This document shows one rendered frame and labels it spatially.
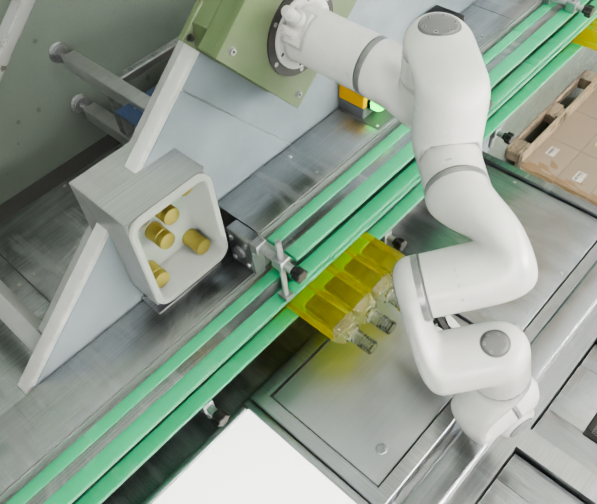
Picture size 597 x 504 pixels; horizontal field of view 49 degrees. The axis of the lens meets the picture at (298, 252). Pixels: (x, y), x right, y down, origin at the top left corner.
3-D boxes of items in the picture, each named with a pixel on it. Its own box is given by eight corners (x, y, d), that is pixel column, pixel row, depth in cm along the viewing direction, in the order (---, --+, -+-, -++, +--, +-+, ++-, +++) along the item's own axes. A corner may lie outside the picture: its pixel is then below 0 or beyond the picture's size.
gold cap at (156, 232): (142, 228, 115) (158, 240, 113) (158, 217, 116) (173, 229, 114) (146, 242, 117) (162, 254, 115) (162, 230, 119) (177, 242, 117)
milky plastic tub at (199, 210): (132, 285, 123) (162, 310, 119) (95, 204, 106) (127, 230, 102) (201, 231, 130) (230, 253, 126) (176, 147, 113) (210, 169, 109)
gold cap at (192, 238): (190, 245, 128) (205, 256, 125) (179, 243, 124) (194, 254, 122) (198, 229, 127) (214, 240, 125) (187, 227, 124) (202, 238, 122)
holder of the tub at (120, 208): (139, 299, 127) (164, 321, 124) (95, 203, 106) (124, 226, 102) (204, 247, 135) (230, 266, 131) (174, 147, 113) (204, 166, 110)
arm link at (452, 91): (417, 213, 88) (428, 120, 75) (393, 99, 103) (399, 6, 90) (488, 207, 88) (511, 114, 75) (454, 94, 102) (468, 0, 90)
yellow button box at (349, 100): (337, 106, 145) (363, 119, 142) (336, 78, 139) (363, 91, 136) (357, 90, 148) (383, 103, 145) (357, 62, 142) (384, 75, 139)
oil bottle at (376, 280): (304, 259, 142) (382, 312, 132) (302, 243, 137) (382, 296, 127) (321, 243, 144) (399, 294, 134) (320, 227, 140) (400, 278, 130)
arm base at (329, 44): (251, 50, 102) (324, 89, 95) (286, -28, 99) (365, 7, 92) (303, 75, 116) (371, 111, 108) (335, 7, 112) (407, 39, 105)
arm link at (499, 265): (399, 180, 83) (417, 271, 74) (508, 152, 80) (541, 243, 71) (418, 243, 93) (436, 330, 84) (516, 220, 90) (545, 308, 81)
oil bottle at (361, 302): (286, 276, 140) (363, 332, 130) (283, 260, 135) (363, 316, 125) (303, 260, 142) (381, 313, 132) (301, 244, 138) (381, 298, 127)
